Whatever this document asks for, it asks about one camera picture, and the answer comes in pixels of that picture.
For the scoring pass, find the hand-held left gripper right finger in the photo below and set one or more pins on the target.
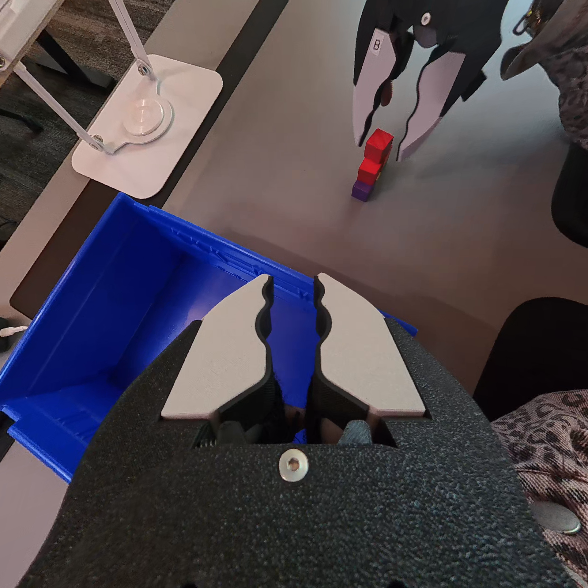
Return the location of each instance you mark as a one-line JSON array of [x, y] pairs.
[[363, 363]]

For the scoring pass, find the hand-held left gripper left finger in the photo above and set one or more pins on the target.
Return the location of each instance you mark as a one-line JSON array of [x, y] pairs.
[[216, 358]]

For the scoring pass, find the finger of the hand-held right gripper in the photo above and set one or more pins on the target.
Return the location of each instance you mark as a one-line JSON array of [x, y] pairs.
[[370, 87], [436, 101]]

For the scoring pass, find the red wooden cube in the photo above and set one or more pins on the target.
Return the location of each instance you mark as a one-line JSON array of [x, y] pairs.
[[377, 143]]

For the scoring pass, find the stack of coloured cubes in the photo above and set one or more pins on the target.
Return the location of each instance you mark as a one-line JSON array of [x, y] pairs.
[[367, 170]]

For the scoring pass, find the blue plastic bin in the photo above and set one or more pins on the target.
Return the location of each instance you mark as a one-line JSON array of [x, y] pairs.
[[92, 321]]

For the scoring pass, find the person's right forearm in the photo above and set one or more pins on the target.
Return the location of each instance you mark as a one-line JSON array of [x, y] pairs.
[[551, 36]]

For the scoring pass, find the grey desk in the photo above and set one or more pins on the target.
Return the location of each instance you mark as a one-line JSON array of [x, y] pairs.
[[275, 160]]

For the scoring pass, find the person's right leg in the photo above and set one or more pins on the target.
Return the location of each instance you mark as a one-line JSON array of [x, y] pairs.
[[574, 197]]

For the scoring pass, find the person's leg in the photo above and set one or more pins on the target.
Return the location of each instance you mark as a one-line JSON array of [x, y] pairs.
[[574, 197], [533, 349]]

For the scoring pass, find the person's left leg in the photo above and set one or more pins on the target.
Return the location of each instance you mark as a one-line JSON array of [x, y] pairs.
[[533, 349]]

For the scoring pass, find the person's leopard print jacket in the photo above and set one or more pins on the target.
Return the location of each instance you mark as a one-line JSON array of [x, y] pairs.
[[546, 459]]

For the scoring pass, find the white document stand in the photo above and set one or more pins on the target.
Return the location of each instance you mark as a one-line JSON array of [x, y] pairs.
[[151, 119]]

